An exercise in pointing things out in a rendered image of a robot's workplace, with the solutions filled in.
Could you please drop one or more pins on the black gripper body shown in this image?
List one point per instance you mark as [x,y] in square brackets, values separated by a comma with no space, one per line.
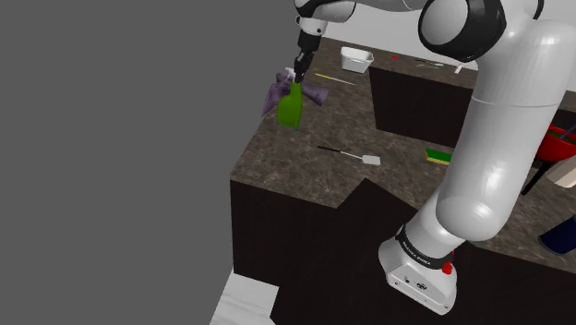
[308,45]

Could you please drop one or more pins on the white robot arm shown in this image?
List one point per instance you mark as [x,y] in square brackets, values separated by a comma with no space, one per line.
[504,135]

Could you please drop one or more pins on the thin yellow stick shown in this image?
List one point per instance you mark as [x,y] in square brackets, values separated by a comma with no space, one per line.
[335,79]

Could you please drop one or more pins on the white rectangular tub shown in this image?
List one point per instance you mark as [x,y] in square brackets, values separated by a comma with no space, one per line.
[355,61]

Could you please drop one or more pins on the purple crumpled cloth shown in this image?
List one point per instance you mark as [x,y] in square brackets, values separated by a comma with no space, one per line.
[281,90]

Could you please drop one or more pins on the green bottle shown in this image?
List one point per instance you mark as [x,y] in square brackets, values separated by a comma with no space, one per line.
[290,108]

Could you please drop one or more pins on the thin grey utensil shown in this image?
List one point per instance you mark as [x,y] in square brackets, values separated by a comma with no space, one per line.
[429,63]

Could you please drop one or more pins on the small white strip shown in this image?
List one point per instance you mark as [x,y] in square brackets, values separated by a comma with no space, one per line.
[458,69]

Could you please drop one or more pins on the green and yellow sponge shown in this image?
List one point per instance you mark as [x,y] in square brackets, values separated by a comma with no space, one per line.
[437,156]

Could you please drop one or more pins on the dark wooden counter cabinet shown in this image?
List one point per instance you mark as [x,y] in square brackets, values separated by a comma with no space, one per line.
[256,225]

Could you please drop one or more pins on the dark robot stand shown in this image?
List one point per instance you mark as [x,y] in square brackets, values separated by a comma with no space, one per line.
[360,270]

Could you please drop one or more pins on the black slanted rod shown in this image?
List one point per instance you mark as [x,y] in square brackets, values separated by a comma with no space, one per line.
[537,178]

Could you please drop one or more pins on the red bowl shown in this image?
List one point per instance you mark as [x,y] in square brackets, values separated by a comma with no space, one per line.
[555,146]

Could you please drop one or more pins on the beige block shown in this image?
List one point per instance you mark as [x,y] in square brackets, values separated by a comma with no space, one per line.
[563,174]

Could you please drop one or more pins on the dark blue cup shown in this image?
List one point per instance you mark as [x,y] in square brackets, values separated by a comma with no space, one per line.
[560,236]

